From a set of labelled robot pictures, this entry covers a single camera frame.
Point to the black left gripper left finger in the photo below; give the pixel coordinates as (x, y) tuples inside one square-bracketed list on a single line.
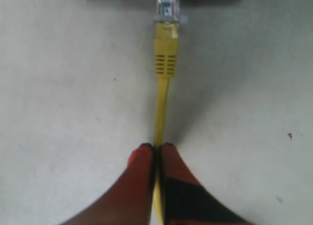
[(129, 200)]

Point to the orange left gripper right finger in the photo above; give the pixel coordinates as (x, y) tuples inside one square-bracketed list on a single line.
[(185, 201)]

